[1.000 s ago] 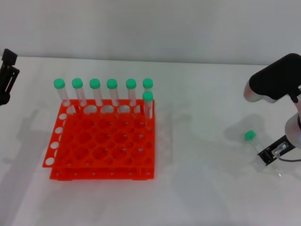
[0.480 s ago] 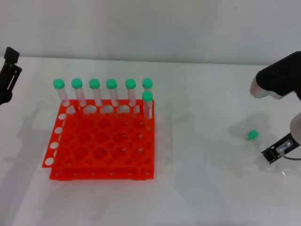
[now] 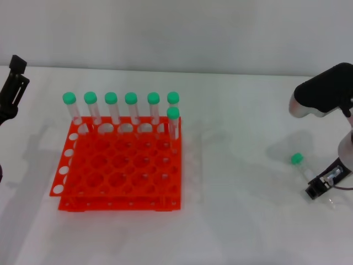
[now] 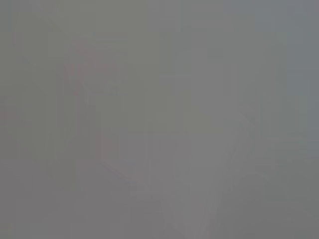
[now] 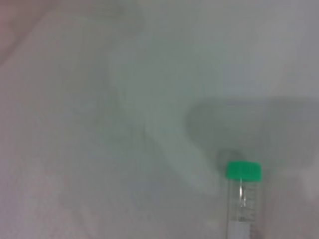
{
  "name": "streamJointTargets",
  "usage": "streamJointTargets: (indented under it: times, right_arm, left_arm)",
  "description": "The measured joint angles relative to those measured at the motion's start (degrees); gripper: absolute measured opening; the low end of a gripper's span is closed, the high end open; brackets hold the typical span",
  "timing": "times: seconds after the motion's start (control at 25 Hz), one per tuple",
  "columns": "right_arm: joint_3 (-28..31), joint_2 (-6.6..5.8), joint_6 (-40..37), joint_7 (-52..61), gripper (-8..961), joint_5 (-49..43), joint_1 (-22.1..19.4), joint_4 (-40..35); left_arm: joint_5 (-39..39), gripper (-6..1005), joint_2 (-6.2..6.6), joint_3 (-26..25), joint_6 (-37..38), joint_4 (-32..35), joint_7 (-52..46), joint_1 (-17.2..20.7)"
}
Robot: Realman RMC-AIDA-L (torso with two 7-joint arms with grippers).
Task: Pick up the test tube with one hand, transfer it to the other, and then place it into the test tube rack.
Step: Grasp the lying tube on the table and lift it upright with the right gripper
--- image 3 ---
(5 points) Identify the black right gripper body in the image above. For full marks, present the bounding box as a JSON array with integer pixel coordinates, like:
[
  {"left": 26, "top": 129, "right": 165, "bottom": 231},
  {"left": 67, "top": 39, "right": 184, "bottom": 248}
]
[{"left": 319, "top": 159, "right": 353, "bottom": 186}]

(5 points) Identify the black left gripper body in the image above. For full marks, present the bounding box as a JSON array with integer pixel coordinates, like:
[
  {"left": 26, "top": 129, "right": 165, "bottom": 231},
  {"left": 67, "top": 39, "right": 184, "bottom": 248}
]
[{"left": 0, "top": 104, "right": 19, "bottom": 126}]

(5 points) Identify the clear test tube green cap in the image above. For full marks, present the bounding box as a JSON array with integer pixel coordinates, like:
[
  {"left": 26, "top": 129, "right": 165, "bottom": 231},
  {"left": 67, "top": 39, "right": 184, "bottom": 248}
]
[
  {"left": 167, "top": 92, "right": 180, "bottom": 109},
  {"left": 83, "top": 92, "right": 102, "bottom": 125},
  {"left": 104, "top": 92, "right": 121, "bottom": 125},
  {"left": 167, "top": 107, "right": 180, "bottom": 154},
  {"left": 290, "top": 152, "right": 343, "bottom": 210},
  {"left": 147, "top": 92, "right": 161, "bottom": 125},
  {"left": 124, "top": 92, "right": 140, "bottom": 125},
  {"left": 62, "top": 92, "right": 83, "bottom": 125}
]

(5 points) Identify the orange plastic test tube rack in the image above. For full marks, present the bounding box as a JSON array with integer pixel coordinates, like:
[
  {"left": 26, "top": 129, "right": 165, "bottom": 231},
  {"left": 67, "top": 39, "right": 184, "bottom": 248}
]
[{"left": 49, "top": 115, "right": 183, "bottom": 213}]

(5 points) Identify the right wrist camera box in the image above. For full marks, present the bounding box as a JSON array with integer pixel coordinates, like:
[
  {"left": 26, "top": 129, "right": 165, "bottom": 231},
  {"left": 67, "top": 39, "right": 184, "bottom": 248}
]
[{"left": 287, "top": 62, "right": 353, "bottom": 130}]

